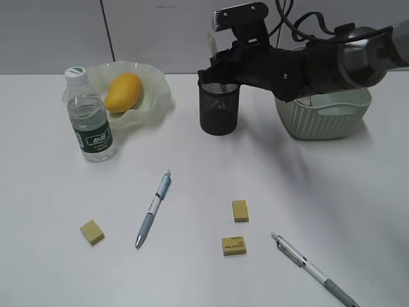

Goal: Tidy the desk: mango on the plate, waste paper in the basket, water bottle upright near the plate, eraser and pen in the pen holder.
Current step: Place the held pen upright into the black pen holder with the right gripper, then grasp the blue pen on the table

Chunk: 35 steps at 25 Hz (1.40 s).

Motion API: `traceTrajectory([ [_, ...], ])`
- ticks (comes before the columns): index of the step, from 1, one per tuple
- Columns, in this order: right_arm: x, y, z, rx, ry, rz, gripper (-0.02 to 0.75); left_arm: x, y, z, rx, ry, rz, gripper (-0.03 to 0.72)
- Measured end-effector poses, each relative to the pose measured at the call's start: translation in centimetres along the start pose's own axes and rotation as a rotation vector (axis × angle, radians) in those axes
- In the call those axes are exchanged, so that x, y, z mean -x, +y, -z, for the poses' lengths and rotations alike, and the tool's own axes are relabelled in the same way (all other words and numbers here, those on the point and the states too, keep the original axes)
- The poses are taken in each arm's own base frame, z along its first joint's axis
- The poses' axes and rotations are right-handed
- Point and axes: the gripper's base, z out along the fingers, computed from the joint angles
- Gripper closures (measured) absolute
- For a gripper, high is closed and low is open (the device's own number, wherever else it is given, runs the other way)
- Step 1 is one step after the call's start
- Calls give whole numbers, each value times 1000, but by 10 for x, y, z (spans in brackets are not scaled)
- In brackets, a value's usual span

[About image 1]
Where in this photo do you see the yellow eraser with red print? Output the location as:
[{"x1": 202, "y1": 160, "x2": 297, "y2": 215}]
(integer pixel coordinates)
[{"x1": 222, "y1": 236, "x2": 247, "y2": 256}]

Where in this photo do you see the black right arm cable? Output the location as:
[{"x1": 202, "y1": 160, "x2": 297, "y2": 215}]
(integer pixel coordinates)
[{"x1": 268, "y1": 0, "x2": 394, "y2": 44}]

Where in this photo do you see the clear water bottle green label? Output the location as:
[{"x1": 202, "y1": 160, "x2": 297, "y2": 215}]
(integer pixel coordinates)
[{"x1": 61, "y1": 67, "x2": 116, "y2": 162}]

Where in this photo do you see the white waste paper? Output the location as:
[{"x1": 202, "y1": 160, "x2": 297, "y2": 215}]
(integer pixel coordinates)
[{"x1": 296, "y1": 97, "x2": 312, "y2": 107}]

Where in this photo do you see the beige white ballpoint pen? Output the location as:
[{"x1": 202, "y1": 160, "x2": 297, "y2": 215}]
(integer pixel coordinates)
[{"x1": 206, "y1": 33, "x2": 218, "y2": 57}]

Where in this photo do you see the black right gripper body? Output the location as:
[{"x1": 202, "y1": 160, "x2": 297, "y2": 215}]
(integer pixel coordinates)
[{"x1": 211, "y1": 40, "x2": 309, "y2": 102}]

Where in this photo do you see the blue white ballpoint pen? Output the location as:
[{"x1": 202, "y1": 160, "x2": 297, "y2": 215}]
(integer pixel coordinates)
[{"x1": 135, "y1": 169, "x2": 172, "y2": 249}]

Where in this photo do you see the green woven plastic basket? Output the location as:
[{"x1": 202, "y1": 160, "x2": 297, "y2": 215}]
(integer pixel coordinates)
[{"x1": 275, "y1": 88, "x2": 372, "y2": 141}]

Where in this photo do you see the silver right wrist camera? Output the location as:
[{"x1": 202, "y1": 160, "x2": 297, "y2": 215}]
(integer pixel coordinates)
[{"x1": 212, "y1": 2, "x2": 268, "y2": 32}]

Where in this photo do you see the black mesh pen holder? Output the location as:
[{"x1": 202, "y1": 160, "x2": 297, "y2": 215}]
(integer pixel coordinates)
[{"x1": 197, "y1": 81, "x2": 240, "y2": 136}]

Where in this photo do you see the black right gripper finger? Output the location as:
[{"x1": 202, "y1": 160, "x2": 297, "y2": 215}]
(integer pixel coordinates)
[{"x1": 197, "y1": 66, "x2": 242, "y2": 85}]

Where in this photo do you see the pale green wavy glass plate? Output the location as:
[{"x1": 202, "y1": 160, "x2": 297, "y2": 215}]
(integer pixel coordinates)
[{"x1": 61, "y1": 61, "x2": 171, "y2": 129}]

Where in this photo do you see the yellow mango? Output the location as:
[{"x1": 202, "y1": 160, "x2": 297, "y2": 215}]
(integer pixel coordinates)
[{"x1": 104, "y1": 73, "x2": 143, "y2": 113}]

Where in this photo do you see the grey white mechanical pen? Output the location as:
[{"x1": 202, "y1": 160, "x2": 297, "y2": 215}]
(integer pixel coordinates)
[{"x1": 271, "y1": 232, "x2": 359, "y2": 307}]

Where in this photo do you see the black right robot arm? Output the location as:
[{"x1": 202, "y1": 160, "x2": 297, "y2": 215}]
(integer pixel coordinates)
[{"x1": 198, "y1": 20, "x2": 408, "y2": 102}]

